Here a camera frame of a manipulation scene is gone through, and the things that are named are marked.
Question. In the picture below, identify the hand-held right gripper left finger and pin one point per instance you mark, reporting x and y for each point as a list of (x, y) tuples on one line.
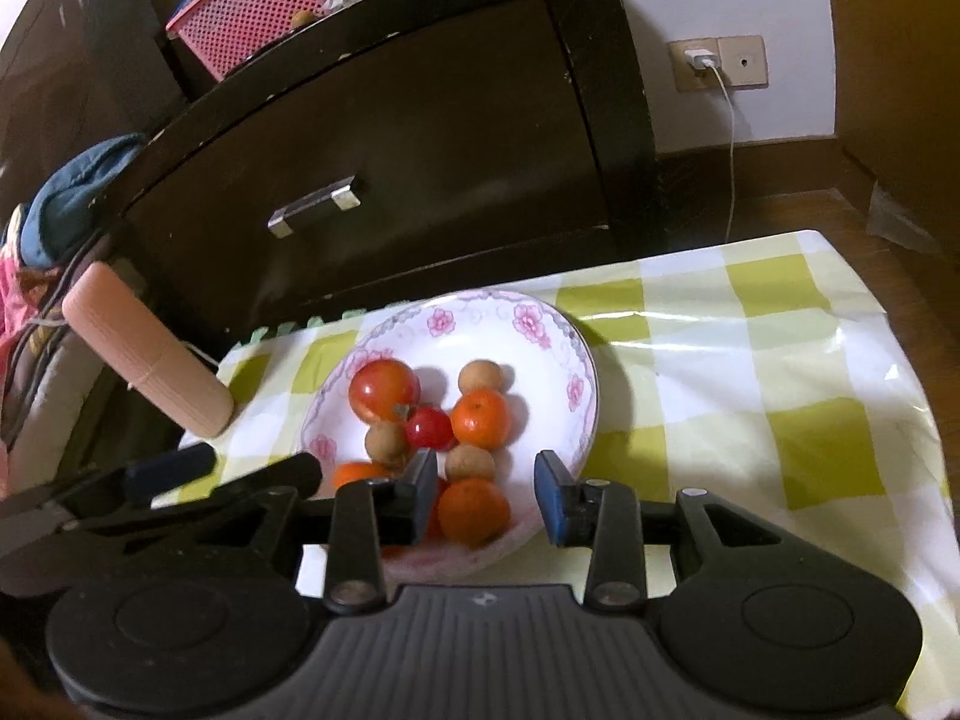
[(420, 499)]

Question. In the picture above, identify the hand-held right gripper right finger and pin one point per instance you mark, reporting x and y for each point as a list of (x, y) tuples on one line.
[(549, 499)]

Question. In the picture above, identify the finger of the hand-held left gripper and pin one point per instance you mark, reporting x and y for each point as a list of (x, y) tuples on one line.
[(285, 474), (172, 469)]

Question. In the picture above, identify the small orange mandarin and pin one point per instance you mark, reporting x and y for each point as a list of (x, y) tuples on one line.
[(360, 474), (480, 417), (474, 513)]

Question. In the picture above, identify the brown longan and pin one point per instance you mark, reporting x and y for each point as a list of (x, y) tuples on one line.
[(478, 376), (470, 462), (387, 444)]

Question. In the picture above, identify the small red tomato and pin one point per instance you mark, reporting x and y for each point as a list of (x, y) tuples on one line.
[(429, 427)]

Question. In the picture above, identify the large red tomato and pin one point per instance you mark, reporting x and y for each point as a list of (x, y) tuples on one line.
[(384, 390)]

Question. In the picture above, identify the white floral plate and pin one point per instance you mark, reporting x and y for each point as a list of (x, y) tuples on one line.
[(480, 337)]

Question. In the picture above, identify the pink ribbed cylinder bottle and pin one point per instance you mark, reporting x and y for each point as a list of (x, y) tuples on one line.
[(142, 349)]

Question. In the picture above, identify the green foam mat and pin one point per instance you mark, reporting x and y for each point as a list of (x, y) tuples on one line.
[(300, 326)]

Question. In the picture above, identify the green white checkered tablecloth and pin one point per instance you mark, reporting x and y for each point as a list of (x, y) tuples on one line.
[(750, 390)]

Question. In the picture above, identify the pink floral blanket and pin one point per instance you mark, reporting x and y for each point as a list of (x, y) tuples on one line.
[(11, 270)]

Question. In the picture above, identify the blue cloth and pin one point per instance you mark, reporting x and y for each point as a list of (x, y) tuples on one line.
[(67, 195)]

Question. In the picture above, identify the dark wooden cabinet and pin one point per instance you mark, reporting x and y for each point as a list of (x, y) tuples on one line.
[(450, 127)]

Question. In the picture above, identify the white plug charger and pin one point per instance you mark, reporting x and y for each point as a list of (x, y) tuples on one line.
[(703, 60)]

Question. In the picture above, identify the pink plastic basket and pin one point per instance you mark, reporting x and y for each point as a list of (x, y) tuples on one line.
[(255, 7)]

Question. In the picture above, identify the brown wooden door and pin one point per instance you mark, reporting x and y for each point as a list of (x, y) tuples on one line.
[(900, 52)]

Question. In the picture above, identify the beige wall socket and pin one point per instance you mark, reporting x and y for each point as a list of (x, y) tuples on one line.
[(742, 60)]

